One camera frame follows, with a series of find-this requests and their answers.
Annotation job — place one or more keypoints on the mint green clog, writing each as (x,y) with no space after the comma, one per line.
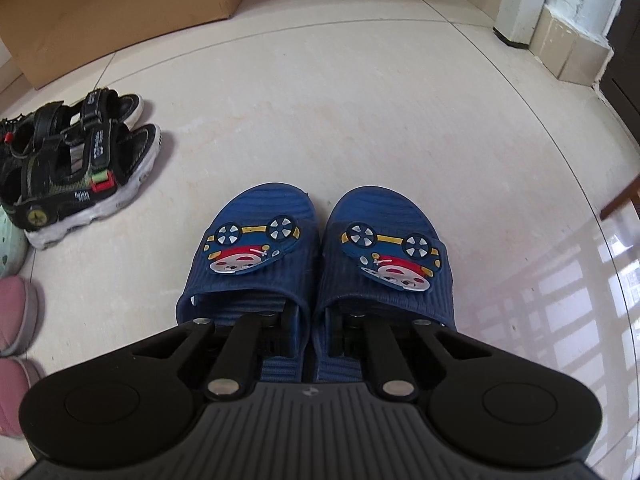
(12,245)

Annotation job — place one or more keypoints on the pink rain boot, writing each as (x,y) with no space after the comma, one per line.
(17,395)
(15,315)

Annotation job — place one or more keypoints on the cardboard box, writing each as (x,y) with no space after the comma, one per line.
(125,15)

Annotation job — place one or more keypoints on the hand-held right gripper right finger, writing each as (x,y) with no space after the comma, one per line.
(385,355)

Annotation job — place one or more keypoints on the blue slide sandal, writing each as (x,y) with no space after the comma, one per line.
(390,220)
(250,280)

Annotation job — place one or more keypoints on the wooden shoe rack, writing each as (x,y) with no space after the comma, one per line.
(622,200)

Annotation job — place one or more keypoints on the white vertical post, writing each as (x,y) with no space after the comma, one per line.
(522,0)

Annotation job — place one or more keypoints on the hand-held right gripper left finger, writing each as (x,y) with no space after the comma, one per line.
(240,350)

